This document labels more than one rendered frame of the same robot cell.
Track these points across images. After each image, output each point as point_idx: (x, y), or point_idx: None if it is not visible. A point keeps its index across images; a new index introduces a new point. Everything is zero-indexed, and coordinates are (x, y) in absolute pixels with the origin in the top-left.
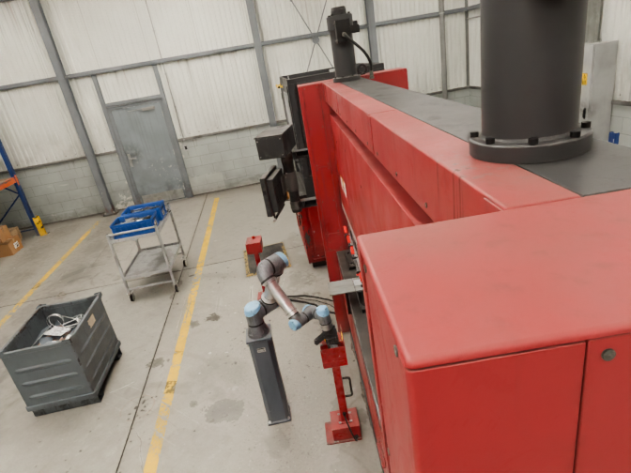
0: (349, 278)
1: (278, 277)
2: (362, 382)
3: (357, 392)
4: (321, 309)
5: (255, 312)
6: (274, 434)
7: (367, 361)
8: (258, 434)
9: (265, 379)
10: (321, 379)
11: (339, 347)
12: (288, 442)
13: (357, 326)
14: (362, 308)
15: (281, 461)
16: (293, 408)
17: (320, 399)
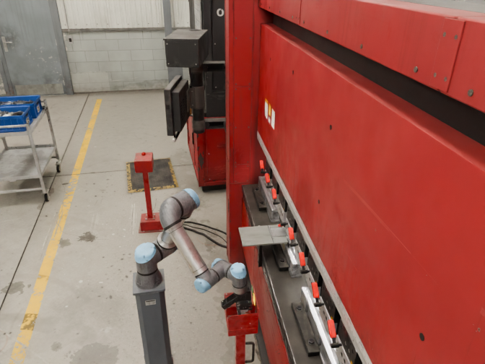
0: (260, 221)
1: (184, 219)
2: (258, 336)
3: (250, 347)
4: (238, 269)
5: (149, 258)
6: None
7: (291, 343)
8: None
9: (150, 334)
10: (210, 327)
11: (251, 314)
12: None
13: (274, 288)
14: (280, 265)
15: None
16: (177, 362)
17: (208, 352)
